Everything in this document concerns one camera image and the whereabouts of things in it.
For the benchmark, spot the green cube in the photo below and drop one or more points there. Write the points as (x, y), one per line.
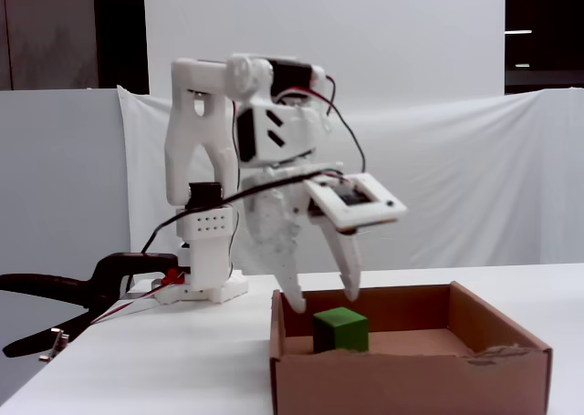
(347, 328)

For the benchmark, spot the white partition panel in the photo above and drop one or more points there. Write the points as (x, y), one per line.
(55, 182)

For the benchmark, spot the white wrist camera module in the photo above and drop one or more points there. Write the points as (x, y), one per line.
(365, 210)

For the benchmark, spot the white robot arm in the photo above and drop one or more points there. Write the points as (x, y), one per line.
(191, 137)

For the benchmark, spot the brown cardboard box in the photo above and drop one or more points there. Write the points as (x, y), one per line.
(410, 383)

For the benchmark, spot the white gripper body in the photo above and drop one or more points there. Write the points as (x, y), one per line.
(275, 214)

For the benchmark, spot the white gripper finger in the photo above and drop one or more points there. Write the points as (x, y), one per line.
(349, 264)
(283, 251)

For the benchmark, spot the black table clamp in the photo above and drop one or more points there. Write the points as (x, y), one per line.
(118, 264)

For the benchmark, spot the white backdrop board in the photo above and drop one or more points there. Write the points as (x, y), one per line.
(365, 23)

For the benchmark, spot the white backdrop cloth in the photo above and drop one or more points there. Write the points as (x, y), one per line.
(456, 182)

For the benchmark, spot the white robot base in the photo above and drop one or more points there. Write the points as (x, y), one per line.
(223, 292)

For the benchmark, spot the brown wooden panel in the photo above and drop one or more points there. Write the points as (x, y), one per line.
(45, 32)

